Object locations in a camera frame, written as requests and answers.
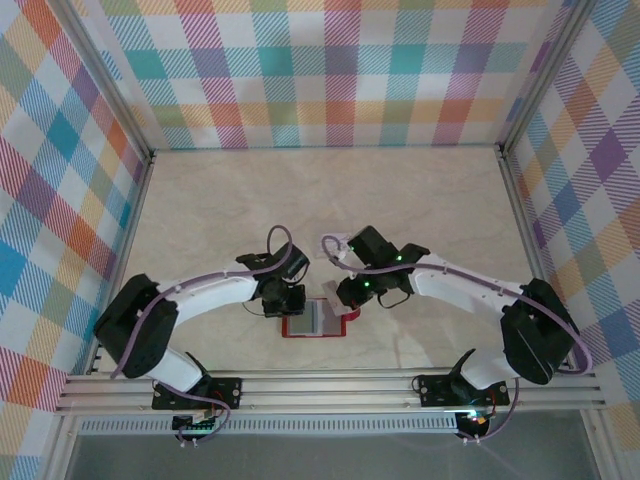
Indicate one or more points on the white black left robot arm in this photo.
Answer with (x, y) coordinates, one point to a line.
(215, 295)

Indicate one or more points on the white card pink print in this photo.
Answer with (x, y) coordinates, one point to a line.
(340, 236)

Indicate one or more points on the aluminium frame post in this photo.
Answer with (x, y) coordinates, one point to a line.
(545, 75)
(107, 85)

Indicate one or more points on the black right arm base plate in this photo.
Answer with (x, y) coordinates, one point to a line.
(435, 390)

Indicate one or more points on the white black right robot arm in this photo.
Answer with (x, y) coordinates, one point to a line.
(450, 285)

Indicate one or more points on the aluminium table side rail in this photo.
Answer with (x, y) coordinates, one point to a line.
(125, 255)
(535, 260)

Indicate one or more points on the grey glossy card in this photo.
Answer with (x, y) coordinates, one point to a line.
(306, 320)

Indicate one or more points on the aluminium frame leg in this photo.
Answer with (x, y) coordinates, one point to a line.
(600, 450)
(60, 450)

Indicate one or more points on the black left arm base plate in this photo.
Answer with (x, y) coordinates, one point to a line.
(227, 392)

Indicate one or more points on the aluminium mounting rail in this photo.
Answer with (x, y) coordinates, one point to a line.
(325, 390)

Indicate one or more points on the controller board with green lights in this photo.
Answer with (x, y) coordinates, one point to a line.
(197, 425)
(477, 420)

